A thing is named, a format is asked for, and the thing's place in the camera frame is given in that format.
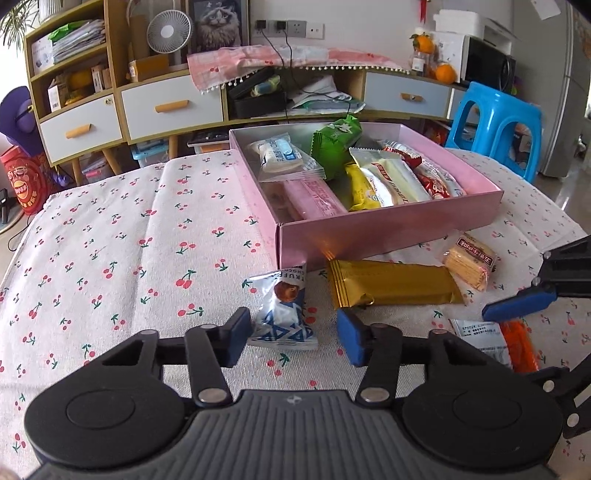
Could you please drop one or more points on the green houseplant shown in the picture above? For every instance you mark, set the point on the green houseplant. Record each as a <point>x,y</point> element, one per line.
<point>14,16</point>

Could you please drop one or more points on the cherry print tablecloth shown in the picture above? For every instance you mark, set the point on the cherry print tablecloth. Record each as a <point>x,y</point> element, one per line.
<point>115,254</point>

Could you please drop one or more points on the wooden sideboard white drawers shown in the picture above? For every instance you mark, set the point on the wooden sideboard white drawers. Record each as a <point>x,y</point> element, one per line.
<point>171,108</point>

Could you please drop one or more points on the stack of papers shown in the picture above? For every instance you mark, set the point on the stack of papers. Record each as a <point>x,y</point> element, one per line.
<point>76,41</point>

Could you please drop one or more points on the red snack packet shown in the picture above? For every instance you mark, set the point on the red snack packet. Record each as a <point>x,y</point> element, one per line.
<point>436,184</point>

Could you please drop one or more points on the orange packet white label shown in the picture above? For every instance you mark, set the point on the orange packet white label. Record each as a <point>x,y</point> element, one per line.
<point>485,339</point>

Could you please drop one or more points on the cream white snack packet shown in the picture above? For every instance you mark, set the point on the cream white snack packet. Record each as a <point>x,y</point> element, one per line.
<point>392,177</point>

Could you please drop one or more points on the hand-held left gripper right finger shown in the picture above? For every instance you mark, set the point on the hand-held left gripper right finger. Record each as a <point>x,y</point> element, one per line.
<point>351,337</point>

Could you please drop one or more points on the framed cat picture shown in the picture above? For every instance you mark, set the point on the framed cat picture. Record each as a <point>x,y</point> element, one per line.
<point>217,23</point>

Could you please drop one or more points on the pink fringed cloth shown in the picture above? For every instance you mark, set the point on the pink fringed cloth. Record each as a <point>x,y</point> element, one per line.
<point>231,60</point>

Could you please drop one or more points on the yellow chips packet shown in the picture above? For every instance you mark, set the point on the yellow chips packet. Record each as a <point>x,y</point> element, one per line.
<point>358,184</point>

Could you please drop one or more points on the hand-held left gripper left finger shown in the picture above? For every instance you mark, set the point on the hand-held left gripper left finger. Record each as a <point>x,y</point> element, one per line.
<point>238,337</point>

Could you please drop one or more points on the red printed bag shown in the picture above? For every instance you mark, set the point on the red printed bag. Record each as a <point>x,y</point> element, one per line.
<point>21,184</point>

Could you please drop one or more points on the grey refrigerator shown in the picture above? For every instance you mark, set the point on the grey refrigerator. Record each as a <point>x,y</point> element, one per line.
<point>554,92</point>

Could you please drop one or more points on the white desk fan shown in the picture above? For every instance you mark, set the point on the white desk fan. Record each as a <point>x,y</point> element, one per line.
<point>168,30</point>

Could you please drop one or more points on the clear bin blue lid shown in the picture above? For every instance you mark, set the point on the clear bin blue lid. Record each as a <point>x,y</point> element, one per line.
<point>150,152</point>

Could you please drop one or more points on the grey wall outlet strip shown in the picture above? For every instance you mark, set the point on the grey wall outlet strip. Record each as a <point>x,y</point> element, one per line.
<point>288,29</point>

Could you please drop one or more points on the pink snack packet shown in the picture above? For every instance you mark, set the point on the pink snack packet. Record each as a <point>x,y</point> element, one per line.
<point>314,196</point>

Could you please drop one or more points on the blue white chocolate packet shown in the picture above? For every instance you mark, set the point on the blue white chocolate packet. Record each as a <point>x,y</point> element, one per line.
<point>281,318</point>

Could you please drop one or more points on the black microwave oven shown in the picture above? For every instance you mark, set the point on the black microwave oven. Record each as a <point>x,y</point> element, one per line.
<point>489,64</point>

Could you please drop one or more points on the gold snack packet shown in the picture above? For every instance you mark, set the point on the gold snack packet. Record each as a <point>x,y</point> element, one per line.
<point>392,284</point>

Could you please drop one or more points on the brown label cracker packet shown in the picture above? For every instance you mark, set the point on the brown label cracker packet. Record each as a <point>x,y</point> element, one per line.
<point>468,267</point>

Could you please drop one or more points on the glass jar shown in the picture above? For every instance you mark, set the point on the glass jar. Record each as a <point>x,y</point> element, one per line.
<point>419,61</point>

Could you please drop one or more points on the black keyboard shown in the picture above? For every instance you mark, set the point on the black keyboard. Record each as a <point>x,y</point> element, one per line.
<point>207,138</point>

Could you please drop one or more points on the black storage box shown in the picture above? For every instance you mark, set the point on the black storage box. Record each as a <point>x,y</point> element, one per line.
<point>258,104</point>

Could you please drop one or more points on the pink cardboard box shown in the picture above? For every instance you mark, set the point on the pink cardboard box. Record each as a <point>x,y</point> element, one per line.
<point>369,235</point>

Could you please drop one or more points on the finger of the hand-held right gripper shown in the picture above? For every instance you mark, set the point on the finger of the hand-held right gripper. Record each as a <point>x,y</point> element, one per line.
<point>517,304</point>
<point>561,383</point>

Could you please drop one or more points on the green snack packet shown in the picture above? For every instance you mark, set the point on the green snack packet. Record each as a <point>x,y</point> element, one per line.
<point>332,147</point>

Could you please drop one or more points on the blue plastic stool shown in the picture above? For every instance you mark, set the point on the blue plastic stool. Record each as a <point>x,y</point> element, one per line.
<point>489,99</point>

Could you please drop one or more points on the white bread packet blue label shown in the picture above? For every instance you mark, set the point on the white bread packet blue label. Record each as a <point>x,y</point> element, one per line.
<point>277,154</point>

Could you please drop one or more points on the brown cardboard box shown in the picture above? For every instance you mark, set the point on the brown cardboard box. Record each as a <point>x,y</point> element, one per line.
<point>147,68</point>

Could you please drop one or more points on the white foam box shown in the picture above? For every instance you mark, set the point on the white foam box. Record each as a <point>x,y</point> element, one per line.
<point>459,21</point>

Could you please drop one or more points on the purple hat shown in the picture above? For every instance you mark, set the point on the purple hat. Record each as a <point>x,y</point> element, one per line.
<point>16,115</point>

